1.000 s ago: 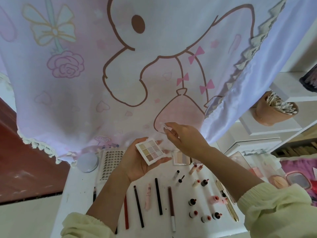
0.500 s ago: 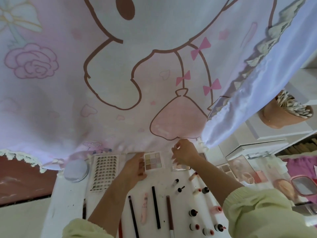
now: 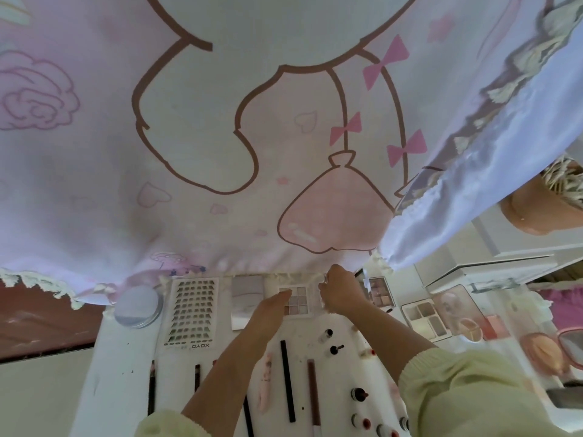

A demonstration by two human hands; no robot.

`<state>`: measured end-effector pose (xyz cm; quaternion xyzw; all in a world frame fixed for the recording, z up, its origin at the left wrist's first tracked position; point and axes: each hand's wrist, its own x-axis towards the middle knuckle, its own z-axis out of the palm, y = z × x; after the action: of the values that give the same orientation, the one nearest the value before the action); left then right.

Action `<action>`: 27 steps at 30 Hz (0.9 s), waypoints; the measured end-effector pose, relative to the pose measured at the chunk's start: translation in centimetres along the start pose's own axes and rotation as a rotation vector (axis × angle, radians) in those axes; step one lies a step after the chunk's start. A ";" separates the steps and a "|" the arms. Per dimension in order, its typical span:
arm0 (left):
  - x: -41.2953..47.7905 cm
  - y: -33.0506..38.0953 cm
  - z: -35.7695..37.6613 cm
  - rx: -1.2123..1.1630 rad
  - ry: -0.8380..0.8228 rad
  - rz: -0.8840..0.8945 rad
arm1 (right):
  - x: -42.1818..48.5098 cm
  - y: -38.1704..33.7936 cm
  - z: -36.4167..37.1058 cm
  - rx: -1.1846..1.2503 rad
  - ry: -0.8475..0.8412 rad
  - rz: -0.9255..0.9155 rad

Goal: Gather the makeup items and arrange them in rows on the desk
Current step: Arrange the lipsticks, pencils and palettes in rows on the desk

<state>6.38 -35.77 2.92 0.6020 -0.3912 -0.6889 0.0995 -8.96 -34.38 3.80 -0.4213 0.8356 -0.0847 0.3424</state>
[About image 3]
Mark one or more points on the person's right hand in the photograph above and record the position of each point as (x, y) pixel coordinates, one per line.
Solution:
(342, 291)

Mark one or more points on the person's left hand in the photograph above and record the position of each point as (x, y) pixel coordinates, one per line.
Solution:
(269, 316)

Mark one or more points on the lavender rectangular palette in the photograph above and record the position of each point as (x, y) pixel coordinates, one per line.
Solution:
(246, 296)

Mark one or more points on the clear eyeshadow palette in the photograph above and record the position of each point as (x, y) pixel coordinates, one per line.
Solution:
(298, 302)

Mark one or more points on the dark brown eyeshadow palette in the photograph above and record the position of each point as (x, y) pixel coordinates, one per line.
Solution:
(380, 292)

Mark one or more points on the pink lip gloss tube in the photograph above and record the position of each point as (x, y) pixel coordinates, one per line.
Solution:
(265, 382)

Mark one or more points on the white false eyelash tray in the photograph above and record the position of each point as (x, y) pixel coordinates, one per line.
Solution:
(192, 311)

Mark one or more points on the tan eyeshadow palette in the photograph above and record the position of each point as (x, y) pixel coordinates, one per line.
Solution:
(425, 318)

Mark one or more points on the round silver compact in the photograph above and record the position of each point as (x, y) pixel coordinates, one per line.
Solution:
(138, 306)

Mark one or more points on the small round white jar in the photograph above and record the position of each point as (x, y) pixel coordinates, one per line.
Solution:
(469, 329)

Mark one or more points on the pink blush pan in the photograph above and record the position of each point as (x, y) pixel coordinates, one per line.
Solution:
(496, 326)

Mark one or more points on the pink cushion compact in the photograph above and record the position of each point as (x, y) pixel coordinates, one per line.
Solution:
(545, 352)

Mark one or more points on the person's right forearm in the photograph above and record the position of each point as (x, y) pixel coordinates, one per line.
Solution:
(428, 359)

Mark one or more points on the person's left forearm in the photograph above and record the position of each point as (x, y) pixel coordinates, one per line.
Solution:
(228, 377)

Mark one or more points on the white table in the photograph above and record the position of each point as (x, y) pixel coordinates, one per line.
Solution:
(118, 387)

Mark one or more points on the white shelf unit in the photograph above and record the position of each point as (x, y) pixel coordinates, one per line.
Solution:
(537, 245)

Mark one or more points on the terracotta pot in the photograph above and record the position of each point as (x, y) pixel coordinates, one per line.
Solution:
(537, 214)

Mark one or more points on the reddish brown door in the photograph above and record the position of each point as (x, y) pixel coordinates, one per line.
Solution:
(45, 327)

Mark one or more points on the pink cartoon print cloth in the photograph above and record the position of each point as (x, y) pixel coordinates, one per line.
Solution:
(137, 132)

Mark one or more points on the bunch of cotton swabs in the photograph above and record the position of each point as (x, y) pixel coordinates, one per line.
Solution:
(567, 177)

